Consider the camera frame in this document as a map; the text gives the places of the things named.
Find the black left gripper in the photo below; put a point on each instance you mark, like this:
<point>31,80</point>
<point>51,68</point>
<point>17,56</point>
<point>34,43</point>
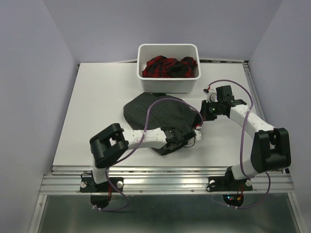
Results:
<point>182,143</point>

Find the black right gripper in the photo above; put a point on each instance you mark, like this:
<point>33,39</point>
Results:
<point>204,114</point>

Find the grey polka dot skirt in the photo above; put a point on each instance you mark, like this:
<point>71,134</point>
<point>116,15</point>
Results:
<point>168,112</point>

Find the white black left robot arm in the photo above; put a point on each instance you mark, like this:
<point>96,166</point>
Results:
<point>110,144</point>

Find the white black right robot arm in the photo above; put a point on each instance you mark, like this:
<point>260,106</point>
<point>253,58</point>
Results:
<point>270,148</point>

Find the white plastic bin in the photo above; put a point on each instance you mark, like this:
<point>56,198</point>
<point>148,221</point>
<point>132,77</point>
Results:
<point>146,52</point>

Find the red black plaid skirt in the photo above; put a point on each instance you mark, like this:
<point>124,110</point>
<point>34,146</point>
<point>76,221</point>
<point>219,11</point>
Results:
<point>163,67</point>

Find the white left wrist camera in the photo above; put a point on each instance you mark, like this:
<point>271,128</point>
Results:
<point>197,131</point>

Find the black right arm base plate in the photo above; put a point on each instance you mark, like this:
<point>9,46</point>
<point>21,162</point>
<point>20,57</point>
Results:
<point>233,190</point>

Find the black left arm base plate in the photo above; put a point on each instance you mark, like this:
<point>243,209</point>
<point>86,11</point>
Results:
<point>101,194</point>

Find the aluminium table rail frame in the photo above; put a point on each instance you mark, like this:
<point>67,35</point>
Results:
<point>167,194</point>

